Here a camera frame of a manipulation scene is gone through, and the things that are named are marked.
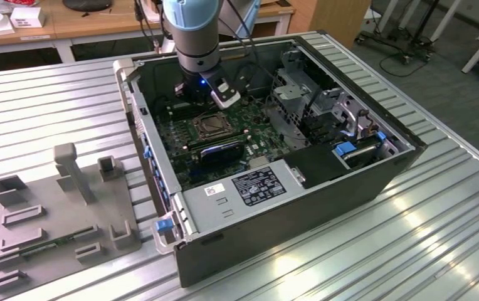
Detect wooden cabinet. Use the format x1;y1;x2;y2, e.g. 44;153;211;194
310;0;370;48

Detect blue case latch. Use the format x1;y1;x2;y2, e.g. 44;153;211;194
152;219;174;235

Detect black round base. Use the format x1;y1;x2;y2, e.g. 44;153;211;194
63;0;114;10

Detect green motherboard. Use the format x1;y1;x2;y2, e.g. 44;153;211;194
155;93;294;193

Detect silver perforated drive cage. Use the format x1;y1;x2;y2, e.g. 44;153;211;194
271;50;352;142

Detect white cardboard box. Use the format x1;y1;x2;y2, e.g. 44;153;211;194
10;8;47;29

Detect black graphics card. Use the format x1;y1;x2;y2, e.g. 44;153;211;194
199;140;246;167

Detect white desk frame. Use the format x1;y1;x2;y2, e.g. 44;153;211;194
430;0;479;73

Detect black wheeled stand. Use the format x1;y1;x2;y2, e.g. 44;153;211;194
355;0;438;65

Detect pale blue teach pendant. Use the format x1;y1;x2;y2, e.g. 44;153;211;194
235;0;262;38

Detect wooden desk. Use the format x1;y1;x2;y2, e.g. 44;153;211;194
0;0;298;62

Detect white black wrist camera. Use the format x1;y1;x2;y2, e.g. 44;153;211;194
204;76;242;110

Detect blue slot retainer bar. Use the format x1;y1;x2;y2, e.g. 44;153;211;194
140;147;170;204

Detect silver topped CPU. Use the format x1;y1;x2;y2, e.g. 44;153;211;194
202;117;226;131

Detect blue drive carrier latch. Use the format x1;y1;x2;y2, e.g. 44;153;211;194
334;141;356;156

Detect CPU socket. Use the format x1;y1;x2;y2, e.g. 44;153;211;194
190;112;238;141

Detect silver disk bay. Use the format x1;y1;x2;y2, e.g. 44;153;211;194
331;89;404;161

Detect black looped wire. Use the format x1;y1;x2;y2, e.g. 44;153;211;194
263;95;310;141

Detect black grey PC case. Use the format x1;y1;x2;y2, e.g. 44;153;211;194
112;29;428;288

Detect green RAM stick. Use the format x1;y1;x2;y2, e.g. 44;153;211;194
19;230;98;256

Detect grey power supply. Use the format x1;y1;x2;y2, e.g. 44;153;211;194
179;159;307;235

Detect grey parts rack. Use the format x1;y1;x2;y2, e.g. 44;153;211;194
0;142;143;298

